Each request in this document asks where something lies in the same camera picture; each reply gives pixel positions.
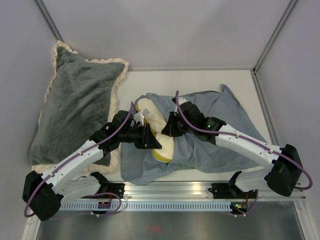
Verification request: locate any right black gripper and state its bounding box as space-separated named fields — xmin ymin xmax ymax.
xmin=162 ymin=111 xmax=196 ymax=137

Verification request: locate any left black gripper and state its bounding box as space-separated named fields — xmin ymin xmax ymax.
xmin=119 ymin=123 xmax=162 ymax=150

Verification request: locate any cream pillow yellow edge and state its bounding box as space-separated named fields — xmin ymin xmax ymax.
xmin=135 ymin=98 xmax=175 ymax=163

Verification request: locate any patchwork and blue pillowcase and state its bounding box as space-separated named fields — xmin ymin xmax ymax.
xmin=120 ymin=84 xmax=264 ymax=185

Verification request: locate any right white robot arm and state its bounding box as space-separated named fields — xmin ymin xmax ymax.
xmin=161 ymin=101 xmax=302 ymax=198

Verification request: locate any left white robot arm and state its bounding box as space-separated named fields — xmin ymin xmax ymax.
xmin=22 ymin=108 xmax=162 ymax=221

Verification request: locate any grey plush pillow cream trim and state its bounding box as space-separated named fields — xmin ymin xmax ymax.
xmin=29 ymin=41 xmax=129 ymax=173

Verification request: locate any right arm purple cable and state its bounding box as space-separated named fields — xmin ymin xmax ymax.
xmin=174 ymin=90 xmax=314 ymax=218

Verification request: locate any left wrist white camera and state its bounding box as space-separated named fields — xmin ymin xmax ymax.
xmin=133 ymin=108 xmax=150 ymax=125

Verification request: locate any wrist white camera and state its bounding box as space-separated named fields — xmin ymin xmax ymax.
xmin=175 ymin=97 xmax=188 ymax=105
xmin=133 ymin=108 xmax=150 ymax=125

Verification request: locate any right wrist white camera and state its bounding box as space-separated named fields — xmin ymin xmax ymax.
xmin=175 ymin=97 xmax=188 ymax=105

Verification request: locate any aluminium front rail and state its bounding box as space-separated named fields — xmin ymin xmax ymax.
xmin=34 ymin=180 xmax=307 ymax=201

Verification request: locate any aluminium rail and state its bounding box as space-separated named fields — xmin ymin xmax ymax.
xmin=34 ymin=180 xmax=307 ymax=201
xmin=250 ymin=69 xmax=285 ymax=147

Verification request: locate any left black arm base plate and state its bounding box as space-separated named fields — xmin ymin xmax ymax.
xmin=107 ymin=182 xmax=126 ymax=199

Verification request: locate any slotted white cable duct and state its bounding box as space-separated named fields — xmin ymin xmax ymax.
xmin=60 ymin=200 xmax=248 ymax=212

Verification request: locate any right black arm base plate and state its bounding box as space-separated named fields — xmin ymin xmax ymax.
xmin=207 ymin=182 xmax=257 ymax=200

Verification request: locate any right side aluminium rail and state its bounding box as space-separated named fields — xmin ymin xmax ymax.
xmin=250 ymin=69 xmax=285 ymax=147

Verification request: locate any right aluminium frame post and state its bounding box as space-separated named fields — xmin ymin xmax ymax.
xmin=252 ymin=0 xmax=299 ymax=75

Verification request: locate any aluminium frame post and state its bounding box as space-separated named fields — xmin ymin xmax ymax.
xmin=252 ymin=0 xmax=299 ymax=75
xmin=33 ymin=0 xmax=64 ymax=42

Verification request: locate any left aluminium frame post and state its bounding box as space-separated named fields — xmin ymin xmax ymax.
xmin=33 ymin=0 xmax=64 ymax=42

